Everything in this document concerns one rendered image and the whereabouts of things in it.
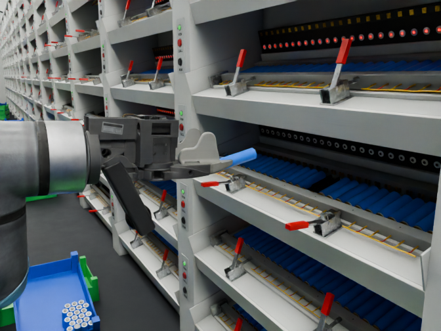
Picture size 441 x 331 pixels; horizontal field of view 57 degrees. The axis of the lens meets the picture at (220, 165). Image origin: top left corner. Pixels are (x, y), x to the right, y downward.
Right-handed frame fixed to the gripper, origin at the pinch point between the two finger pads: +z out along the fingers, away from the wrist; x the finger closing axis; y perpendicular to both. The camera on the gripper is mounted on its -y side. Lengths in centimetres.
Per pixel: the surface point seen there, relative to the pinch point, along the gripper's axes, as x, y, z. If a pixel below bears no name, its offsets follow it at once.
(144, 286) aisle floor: 75, -59, 14
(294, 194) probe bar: 1.6, -6.3, 16.4
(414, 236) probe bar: -22.1, -5.9, 16.6
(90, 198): 156, -48, 13
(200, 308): 33, -45, 15
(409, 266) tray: -23.3, -9.1, 14.6
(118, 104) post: 103, 3, 13
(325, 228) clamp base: -10.3, -8.2, 12.9
